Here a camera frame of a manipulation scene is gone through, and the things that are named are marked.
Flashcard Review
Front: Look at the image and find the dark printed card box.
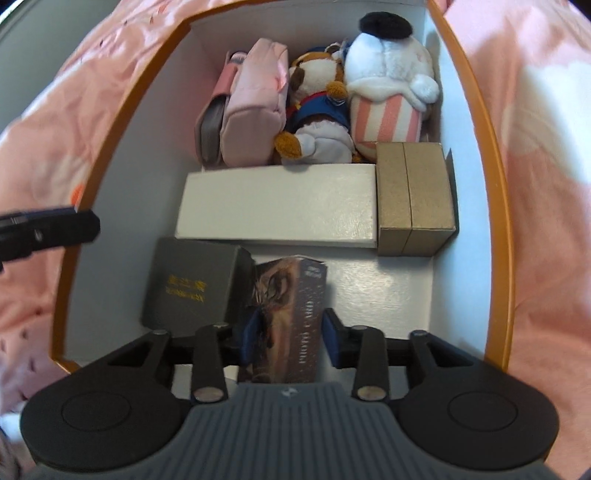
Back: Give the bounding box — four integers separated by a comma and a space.
237, 256, 330, 385

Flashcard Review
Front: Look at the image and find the pink printed blanket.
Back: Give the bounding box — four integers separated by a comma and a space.
0, 0, 591, 480

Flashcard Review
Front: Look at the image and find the gold cardboard box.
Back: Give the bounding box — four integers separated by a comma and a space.
375, 141, 460, 257

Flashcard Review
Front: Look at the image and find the white popcorn plush toy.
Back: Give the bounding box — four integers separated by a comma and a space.
344, 11, 441, 162

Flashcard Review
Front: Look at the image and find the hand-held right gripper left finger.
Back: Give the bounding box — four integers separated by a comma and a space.
108, 308, 265, 403

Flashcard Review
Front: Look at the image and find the long white box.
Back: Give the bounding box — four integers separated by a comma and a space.
174, 164, 380, 250

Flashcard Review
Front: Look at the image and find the pink fabric pouch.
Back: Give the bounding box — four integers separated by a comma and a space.
222, 38, 291, 167

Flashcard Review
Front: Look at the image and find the black box with gold print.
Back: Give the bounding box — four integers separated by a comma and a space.
141, 237, 256, 331

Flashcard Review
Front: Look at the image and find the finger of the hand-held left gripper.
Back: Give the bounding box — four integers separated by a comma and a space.
0, 206, 78, 228
0, 210, 101, 274

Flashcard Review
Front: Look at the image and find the raccoon plush toy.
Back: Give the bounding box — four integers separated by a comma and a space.
274, 42, 359, 166

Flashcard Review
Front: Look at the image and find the pink leather wallet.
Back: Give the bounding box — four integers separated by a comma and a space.
195, 49, 246, 168

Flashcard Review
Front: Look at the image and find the orange and white storage box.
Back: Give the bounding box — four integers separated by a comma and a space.
48, 0, 511, 376

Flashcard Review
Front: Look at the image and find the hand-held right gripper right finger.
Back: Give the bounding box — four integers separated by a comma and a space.
322, 307, 463, 401

